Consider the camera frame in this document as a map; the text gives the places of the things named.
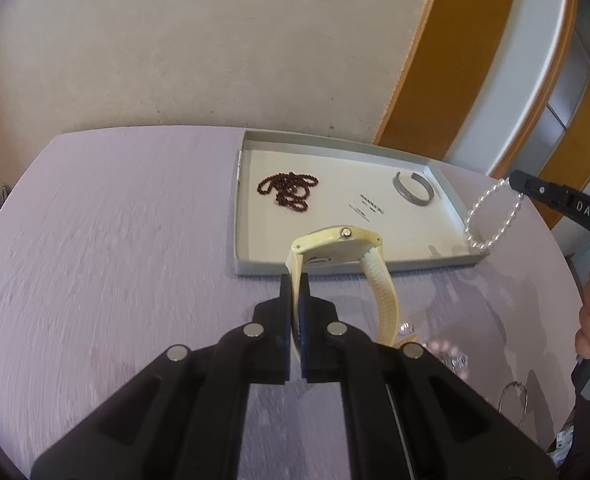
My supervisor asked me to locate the pink bead bracelet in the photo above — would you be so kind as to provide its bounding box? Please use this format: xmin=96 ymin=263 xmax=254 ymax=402
xmin=419 ymin=339 xmax=472 ymax=373

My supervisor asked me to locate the white pearl bracelet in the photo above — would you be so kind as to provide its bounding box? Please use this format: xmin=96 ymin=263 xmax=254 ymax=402
xmin=463 ymin=178 xmax=526 ymax=254

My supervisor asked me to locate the small silver stud earring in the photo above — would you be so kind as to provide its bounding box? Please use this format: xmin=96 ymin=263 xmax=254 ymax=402
xmin=399 ymin=322 xmax=415 ymax=338

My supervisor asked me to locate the thin silver bangle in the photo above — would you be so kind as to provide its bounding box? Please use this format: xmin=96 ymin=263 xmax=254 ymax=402
xmin=497 ymin=380 xmax=530 ymax=428

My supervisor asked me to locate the grey metal cuff bracelet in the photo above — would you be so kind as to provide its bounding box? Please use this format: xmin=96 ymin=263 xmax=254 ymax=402
xmin=393 ymin=170 xmax=437 ymax=206

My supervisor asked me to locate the cream yellow wristwatch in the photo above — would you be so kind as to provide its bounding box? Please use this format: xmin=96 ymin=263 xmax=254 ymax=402
xmin=285 ymin=224 xmax=401 ymax=359

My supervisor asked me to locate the dark red bead necklace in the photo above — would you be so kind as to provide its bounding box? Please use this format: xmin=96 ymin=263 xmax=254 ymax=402
xmin=256 ymin=171 xmax=320 ymax=213

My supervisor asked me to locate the grey cardboard tray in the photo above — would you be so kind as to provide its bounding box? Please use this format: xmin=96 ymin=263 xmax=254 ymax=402
xmin=233 ymin=130 xmax=484 ymax=276

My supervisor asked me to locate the wooden frame glass door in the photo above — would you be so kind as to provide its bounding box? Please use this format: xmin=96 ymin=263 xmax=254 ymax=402
xmin=489 ymin=0 xmax=590 ymax=229

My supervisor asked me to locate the orange wooden wall panel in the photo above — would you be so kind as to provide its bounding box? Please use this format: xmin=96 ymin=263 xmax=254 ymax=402
xmin=374 ymin=0 xmax=513 ymax=160

